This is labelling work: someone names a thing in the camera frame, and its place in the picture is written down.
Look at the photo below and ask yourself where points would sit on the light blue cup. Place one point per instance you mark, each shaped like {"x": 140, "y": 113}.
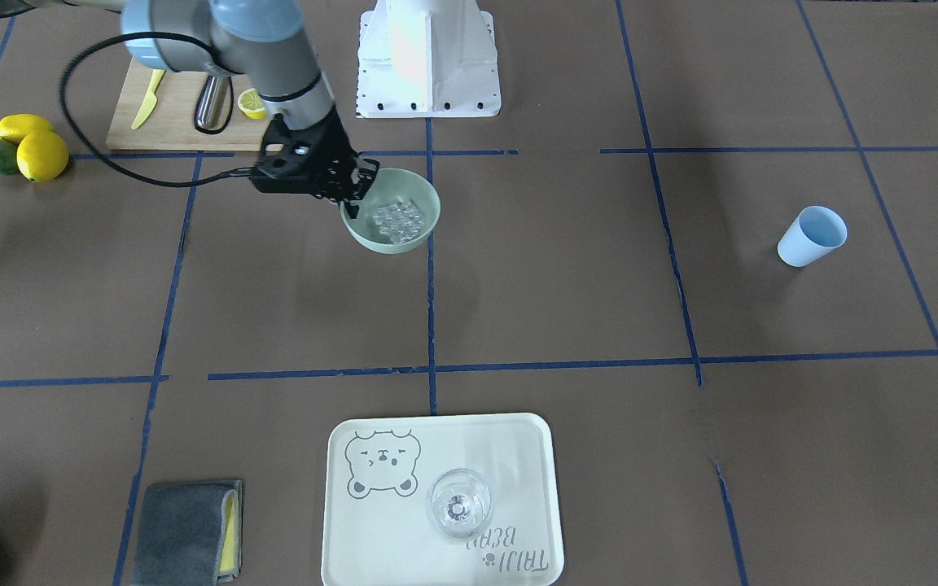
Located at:
{"x": 816, "y": 232}

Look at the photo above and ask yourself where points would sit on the green bowl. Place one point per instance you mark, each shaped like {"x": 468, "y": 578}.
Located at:
{"x": 391, "y": 185}

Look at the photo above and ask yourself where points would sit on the grey folded cloth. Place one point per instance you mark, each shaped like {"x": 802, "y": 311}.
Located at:
{"x": 190, "y": 534}

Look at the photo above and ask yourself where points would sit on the yellow lemon front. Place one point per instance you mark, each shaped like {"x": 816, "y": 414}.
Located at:
{"x": 42, "y": 156}

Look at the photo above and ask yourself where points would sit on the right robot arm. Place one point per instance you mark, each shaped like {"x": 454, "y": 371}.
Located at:
{"x": 264, "y": 41}

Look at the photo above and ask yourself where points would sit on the steel muddler black tip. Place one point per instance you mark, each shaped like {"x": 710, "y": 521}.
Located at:
{"x": 208, "y": 117}

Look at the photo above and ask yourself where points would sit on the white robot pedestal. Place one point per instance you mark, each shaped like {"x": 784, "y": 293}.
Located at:
{"x": 427, "y": 59}

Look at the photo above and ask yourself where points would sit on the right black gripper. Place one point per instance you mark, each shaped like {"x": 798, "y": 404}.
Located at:
{"x": 330, "y": 152}

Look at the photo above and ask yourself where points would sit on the clear wine glass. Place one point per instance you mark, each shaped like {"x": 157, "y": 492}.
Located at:
{"x": 460, "y": 503}

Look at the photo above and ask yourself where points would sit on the lemon half slice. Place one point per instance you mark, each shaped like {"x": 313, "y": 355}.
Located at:
{"x": 250, "y": 104}

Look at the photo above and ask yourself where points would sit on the cream bear tray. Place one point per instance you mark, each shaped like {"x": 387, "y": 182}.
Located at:
{"x": 376, "y": 528}

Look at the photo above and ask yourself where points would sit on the yellow plastic knife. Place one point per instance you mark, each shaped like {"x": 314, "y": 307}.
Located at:
{"x": 149, "y": 99}

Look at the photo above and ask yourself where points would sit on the yellow lemon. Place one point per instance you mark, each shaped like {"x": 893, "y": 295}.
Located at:
{"x": 14, "y": 128}
{"x": 42, "y": 156}

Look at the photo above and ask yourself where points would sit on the clear ice cubes in bowl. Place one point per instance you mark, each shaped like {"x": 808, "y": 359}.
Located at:
{"x": 399, "y": 222}

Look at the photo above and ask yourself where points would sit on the yellow lemon rear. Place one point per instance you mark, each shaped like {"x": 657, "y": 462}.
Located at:
{"x": 14, "y": 128}

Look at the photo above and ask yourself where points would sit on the bamboo cutting board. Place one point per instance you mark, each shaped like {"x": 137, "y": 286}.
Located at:
{"x": 171, "y": 125}

